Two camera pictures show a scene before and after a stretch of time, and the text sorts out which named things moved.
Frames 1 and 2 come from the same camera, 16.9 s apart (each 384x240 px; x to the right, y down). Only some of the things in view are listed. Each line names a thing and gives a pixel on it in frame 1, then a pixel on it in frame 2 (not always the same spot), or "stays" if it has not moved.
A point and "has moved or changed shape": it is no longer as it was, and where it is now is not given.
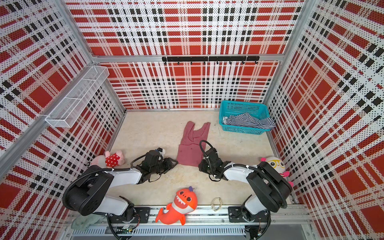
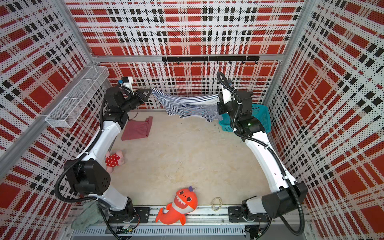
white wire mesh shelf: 68,113 stays
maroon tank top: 190,149 to 136,129
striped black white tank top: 248,120 has moved or changed shape
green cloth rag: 82,222 stays
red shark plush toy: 185,201 stays
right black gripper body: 205,168 to 228,108
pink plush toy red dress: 109,160 stays
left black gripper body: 162,167 to 131,102
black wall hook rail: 212,58 stays
